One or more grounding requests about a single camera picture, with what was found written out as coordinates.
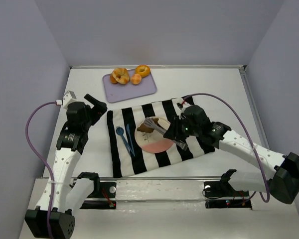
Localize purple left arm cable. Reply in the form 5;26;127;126
26;101;63;239

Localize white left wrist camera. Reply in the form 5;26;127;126
62;91;77;110

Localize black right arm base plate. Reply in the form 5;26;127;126
202;181;252;209

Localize yellow ring donut bread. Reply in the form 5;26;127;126
135;65;150;78

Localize brown chocolate croissant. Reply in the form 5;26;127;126
137;117;169;133

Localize metal serving tongs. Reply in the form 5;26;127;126
144;117;188;151

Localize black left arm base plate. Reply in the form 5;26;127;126
80;181;117;210

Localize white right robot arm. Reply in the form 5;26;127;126
163;105;299;204

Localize cream pink floral plate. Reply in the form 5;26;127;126
134;122;174;153

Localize blue plastic fork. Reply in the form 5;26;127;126
116;126;135;156

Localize lavender plastic tray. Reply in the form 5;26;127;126
102;73;157;103

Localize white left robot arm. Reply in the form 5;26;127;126
24;91;107;239

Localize black white striped placemat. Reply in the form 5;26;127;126
107;98;215;178

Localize aluminium front rail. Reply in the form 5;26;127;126
41;175;282;181

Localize small round peach bun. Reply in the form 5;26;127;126
131;73;142;85

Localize blue plastic knife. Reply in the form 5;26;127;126
126;124;135;156

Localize pale twisted bread roll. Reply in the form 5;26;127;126
111;68;130;85

